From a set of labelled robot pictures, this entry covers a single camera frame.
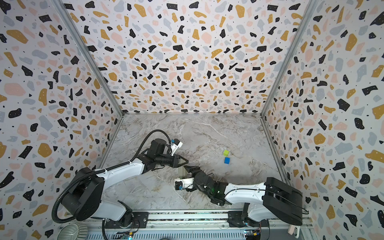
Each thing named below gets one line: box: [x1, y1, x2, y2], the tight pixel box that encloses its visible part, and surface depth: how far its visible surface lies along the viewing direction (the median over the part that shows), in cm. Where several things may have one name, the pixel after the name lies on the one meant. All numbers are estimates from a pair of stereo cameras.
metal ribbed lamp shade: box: [57, 223, 88, 240], surface depth 70 cm
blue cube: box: [224, 157, 231, 165], surface depth 98 cm
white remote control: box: [178, 166, 188, 179], surface depth 81 cm
